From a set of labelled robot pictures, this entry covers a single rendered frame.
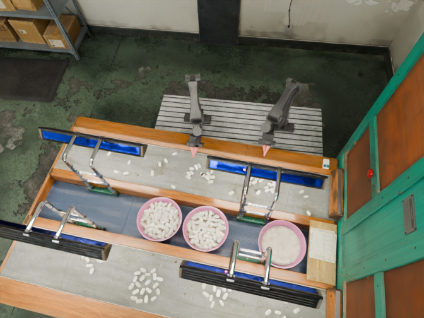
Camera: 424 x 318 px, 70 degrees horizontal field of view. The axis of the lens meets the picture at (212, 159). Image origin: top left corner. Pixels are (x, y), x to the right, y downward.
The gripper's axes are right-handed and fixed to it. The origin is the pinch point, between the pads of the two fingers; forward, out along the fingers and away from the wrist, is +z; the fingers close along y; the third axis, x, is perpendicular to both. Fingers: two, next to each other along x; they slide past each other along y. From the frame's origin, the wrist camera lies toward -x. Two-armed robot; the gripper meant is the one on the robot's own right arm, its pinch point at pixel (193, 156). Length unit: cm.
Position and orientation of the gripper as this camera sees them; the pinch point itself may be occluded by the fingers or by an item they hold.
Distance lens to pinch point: 193.9
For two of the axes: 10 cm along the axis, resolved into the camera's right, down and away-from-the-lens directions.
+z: -1.4, 9.7, 2.2
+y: 9.8, 1.7, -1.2
